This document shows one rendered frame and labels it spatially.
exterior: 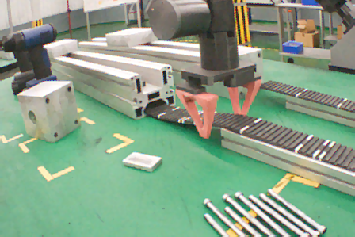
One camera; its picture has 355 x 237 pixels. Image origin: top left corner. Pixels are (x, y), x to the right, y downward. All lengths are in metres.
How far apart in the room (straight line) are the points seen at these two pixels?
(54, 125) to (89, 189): 0.20
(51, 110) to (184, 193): 0.31
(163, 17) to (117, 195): 0.23
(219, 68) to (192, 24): 0.09
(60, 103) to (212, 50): 0.31
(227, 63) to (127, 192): 0.22
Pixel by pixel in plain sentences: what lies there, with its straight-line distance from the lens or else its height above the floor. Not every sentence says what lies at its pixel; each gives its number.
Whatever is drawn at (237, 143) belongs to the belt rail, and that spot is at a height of 0.79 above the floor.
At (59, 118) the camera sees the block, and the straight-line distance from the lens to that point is 0.60.
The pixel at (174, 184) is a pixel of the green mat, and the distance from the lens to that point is 0.41.
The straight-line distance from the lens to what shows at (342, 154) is 0.41.
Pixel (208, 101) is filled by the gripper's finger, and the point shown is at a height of 0.87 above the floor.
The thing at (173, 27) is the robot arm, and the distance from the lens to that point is 0.38.
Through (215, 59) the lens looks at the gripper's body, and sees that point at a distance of 0.44.
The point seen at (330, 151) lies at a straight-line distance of 0.41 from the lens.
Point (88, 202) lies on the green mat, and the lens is 0.40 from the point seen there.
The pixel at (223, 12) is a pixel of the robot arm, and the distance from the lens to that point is 0.43.
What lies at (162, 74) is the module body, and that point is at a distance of 0.64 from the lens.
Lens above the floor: 1.01
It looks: 20 degrees down
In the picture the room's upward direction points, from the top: 6 degrees counter-clockwise
